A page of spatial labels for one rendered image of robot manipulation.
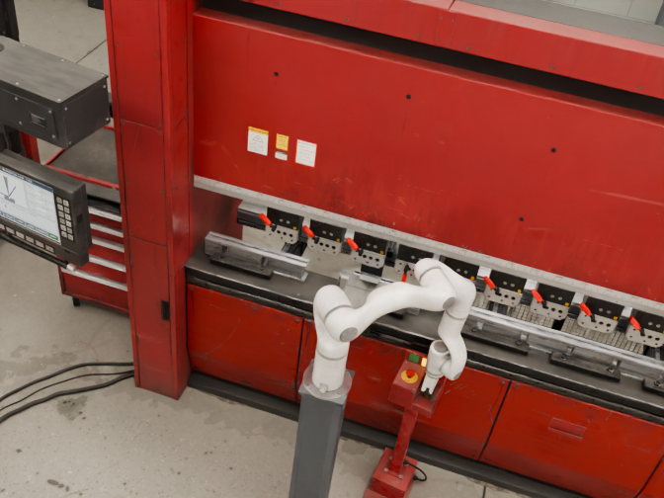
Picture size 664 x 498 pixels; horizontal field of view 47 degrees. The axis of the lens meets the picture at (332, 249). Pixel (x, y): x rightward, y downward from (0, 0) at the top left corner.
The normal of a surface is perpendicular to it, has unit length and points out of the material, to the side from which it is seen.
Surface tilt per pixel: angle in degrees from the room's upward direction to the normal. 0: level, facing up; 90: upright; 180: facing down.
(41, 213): 90
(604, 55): 90
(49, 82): 0
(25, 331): 0
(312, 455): 90
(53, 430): 0
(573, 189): 90
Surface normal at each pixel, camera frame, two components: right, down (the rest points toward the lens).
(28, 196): -0.45, 0.54
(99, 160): 0.11, -0.76
